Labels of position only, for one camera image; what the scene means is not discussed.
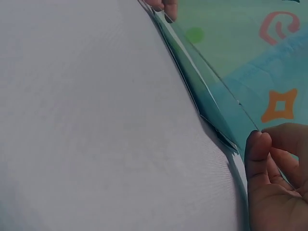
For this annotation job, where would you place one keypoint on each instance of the person's left fingers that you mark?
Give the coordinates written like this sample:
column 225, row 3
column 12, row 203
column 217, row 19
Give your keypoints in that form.
column 169, row 8

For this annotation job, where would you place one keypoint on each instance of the person's right hand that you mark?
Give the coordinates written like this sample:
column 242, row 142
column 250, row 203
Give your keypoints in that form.
column 272, row 207

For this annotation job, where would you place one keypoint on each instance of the person's left hand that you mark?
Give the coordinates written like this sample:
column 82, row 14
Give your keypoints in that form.
column 168, row 7

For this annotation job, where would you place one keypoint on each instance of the clear plastic bag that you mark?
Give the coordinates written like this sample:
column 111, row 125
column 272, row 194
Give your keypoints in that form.
column 211, row 79

